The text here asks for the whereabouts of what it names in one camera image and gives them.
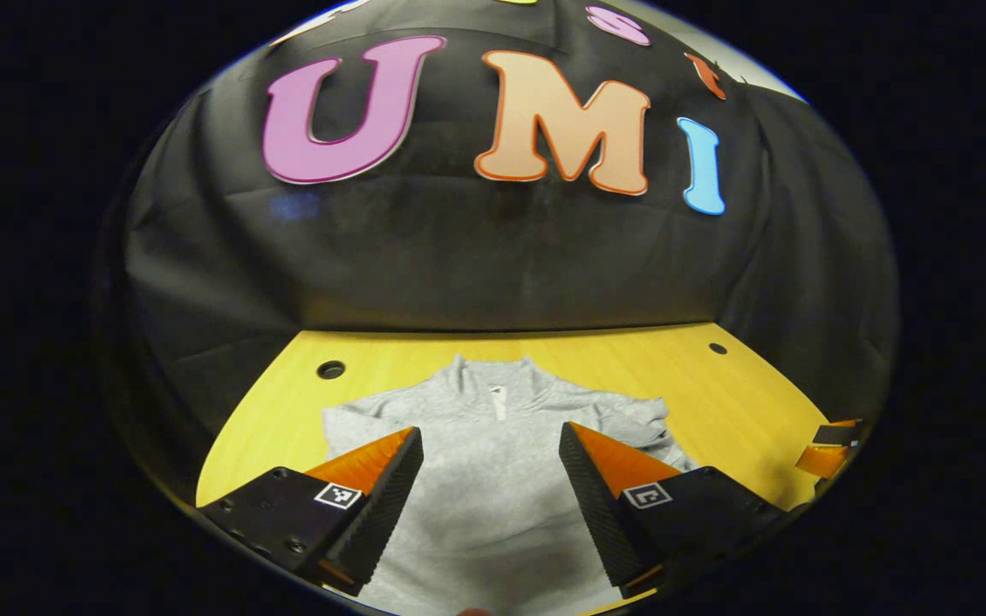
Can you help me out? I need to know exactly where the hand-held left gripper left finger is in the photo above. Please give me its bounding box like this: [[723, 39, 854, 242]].
[[198, 426, 425, 597]]

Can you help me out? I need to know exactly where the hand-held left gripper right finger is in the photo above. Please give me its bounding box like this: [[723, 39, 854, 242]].
[[558, 421, 789, 600]]

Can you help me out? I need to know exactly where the grey zip-neck sweater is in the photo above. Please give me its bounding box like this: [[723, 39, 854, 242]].
[[322, 353, 699, 615]]

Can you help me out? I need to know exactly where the black backdrop cloth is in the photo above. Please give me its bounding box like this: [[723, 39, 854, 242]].
[[95, 0, 900, 480]]

